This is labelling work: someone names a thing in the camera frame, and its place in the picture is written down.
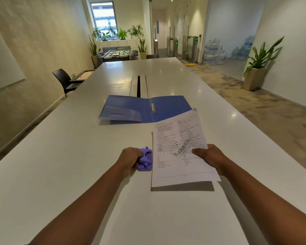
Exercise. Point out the person's right hand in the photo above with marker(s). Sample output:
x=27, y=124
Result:
x=213, y=156

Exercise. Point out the person's left hand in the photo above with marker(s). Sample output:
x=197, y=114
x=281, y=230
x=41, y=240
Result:
x=128, y=158

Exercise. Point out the person's right thumb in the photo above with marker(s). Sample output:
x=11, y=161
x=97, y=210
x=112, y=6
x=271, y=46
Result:
x=200, y=151

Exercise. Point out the person's left thumb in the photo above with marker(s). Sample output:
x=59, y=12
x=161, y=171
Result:
x=140, y=152

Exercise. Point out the purple hole punch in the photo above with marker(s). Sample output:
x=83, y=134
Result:
x=145, y=160

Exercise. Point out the printed white paper sheet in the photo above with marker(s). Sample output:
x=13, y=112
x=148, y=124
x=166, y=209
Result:
x=179, y=150

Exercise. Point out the person's left forearm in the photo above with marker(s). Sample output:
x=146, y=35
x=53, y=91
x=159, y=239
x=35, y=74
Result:
x=76, y=211

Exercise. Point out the person's right forearm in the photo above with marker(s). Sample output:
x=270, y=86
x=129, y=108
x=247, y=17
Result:
x=267, y=209

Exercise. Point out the small wooden board table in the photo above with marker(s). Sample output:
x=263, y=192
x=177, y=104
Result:
x=83, y=76

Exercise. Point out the stack of water bottles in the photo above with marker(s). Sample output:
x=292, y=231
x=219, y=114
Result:
x=214, y=52
x=243, y=48

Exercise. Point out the foosball table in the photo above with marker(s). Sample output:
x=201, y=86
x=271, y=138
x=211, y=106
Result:
x=119, y=54

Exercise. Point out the access turnstile gate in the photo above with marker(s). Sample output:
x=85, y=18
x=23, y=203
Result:
x=192, y=48
x=173, y=45

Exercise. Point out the potted plant in beige planter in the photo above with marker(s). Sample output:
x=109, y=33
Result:
x=258, y=66

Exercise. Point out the tall snake plant in pot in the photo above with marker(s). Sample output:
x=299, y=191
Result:
x=142, y=48
x=93, y=52

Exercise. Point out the black chair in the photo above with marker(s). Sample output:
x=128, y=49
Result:
x=63, y=80

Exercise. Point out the white low cabinet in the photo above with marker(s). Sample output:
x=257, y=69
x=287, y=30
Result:
x=119, y=44

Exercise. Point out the row of windowsill plants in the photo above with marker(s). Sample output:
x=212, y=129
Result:
x=118, y=33

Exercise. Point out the window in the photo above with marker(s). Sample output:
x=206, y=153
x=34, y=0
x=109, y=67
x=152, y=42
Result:
x=104, y=19

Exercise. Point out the white wall board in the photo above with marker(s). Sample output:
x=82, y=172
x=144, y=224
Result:
x=2, y=61

